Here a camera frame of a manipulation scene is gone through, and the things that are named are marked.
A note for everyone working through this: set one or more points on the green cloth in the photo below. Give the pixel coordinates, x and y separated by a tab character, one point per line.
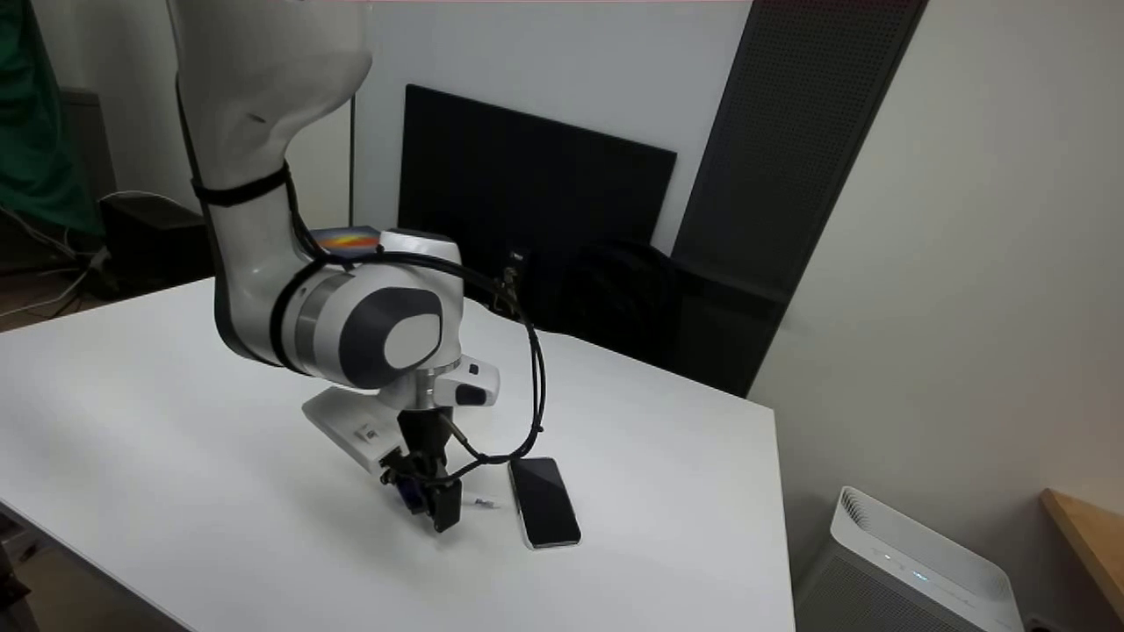
40	152

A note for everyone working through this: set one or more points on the wooden side table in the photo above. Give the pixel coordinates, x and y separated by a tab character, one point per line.
1089	547

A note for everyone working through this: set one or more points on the black chair part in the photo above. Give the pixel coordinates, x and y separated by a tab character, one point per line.
13	573

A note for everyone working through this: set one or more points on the black cabinet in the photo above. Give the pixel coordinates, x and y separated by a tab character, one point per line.
689	329

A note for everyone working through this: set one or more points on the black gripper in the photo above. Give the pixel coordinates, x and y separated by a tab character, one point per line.
422	437

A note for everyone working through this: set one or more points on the grey plastic bin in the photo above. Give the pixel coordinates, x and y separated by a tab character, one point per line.
899	573

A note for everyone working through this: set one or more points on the black speaker box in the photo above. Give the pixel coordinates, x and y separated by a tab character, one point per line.
164	241

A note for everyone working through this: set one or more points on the black smartphone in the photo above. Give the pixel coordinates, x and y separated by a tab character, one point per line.
545	499

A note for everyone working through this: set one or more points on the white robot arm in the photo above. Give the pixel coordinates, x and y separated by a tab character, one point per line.
303	317

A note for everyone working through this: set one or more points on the thin grey pole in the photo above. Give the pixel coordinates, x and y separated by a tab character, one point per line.
354	163

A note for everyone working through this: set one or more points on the dark wall panel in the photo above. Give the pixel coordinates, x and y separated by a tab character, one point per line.
794	143

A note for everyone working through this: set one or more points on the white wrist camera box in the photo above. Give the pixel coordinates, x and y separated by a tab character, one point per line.
354	426

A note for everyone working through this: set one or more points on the black monitor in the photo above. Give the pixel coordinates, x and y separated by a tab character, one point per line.
586	188

